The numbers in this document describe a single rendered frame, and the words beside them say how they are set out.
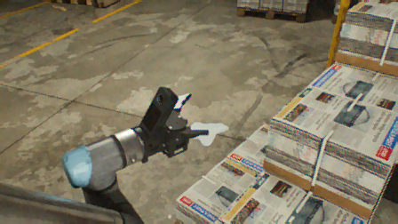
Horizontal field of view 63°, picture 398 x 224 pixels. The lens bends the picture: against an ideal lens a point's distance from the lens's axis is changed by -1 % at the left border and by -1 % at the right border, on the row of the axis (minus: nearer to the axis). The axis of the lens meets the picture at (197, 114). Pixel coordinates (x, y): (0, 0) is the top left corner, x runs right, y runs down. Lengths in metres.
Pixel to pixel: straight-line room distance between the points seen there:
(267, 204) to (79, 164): 0.67
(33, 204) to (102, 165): 0.19
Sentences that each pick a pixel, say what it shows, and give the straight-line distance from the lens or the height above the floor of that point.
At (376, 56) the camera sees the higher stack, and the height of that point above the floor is 1.13.
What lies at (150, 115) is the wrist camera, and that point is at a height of 1.28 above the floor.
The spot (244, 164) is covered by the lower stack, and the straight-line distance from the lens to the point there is 1.60.
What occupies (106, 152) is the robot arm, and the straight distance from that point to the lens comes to 0.67.
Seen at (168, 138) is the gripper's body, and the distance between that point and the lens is 0.72.
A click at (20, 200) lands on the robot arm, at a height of 1.32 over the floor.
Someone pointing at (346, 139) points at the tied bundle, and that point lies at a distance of 1.08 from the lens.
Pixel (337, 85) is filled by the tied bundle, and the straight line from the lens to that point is 1.38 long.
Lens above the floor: 1.65
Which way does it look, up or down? 33 degrees down
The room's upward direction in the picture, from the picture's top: straight up
